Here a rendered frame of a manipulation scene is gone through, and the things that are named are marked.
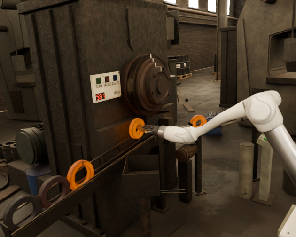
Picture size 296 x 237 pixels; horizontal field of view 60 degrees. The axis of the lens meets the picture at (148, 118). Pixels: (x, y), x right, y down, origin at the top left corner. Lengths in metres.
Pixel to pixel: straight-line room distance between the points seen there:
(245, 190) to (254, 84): 2.28
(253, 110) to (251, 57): 3.20
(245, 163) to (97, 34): 1.64
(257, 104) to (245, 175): 1.31
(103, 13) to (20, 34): 4.18
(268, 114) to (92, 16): 1.18
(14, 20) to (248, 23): 4.36
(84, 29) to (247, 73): 3.24
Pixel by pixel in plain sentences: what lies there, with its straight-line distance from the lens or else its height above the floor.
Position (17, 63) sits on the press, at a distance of 5.79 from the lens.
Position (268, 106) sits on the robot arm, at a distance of 1.29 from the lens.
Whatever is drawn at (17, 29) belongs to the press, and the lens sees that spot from 5.98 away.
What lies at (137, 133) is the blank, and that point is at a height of 0.79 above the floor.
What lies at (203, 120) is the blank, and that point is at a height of 0.73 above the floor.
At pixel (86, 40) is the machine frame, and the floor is 1.45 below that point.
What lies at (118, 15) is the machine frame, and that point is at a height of 1.62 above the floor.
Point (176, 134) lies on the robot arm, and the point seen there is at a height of 0.85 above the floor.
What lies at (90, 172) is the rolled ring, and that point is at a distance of 1.64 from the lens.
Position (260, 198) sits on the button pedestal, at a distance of 2.63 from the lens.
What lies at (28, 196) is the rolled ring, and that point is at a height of 0.72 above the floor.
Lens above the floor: 1.37
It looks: 15 degrees down
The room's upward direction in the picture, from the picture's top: 3 degrees counter-clockwise
